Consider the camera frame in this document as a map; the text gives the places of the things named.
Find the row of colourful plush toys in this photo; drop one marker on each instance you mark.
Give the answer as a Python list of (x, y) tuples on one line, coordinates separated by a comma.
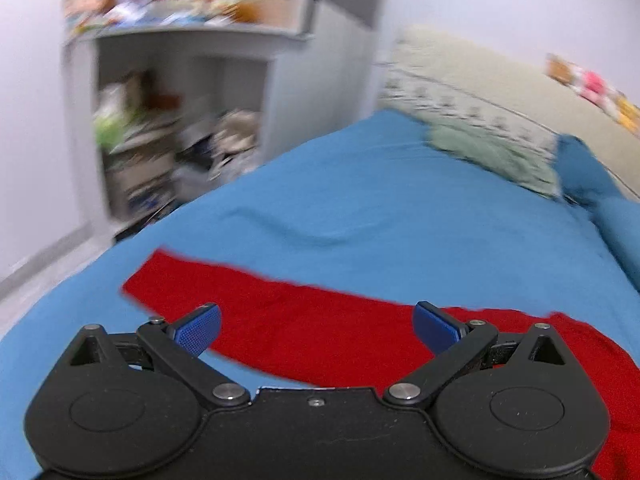
[(592, 85)]

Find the clutter of colourful small things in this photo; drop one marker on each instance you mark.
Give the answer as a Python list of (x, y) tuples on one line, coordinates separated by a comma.
[(165, 5)]

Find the red garment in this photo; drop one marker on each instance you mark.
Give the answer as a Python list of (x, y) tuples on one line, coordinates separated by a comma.
[(320, 325)]

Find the green cushion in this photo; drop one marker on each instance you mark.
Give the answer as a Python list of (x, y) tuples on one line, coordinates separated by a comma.
[(492, 157)]

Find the blue bed sheet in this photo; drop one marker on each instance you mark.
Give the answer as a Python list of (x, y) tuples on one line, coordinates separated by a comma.
[(350, 210)]

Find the pile of stored household goods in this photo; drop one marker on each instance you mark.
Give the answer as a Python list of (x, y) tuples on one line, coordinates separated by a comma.
[(165, 145)]

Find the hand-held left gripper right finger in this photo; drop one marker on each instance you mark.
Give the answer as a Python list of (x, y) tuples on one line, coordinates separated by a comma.
[(434, 329)]

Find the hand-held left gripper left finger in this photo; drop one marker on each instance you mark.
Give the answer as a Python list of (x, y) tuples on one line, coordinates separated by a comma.
[(200, 332)]

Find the grey shelf unit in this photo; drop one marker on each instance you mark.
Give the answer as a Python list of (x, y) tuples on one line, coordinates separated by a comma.
[(190, 47)]

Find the blue pillow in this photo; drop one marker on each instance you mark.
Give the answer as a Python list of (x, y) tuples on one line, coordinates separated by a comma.
[(585, 175)]

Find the grey wardrobe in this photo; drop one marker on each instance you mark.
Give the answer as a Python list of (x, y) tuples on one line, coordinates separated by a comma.
[(320, 70)]

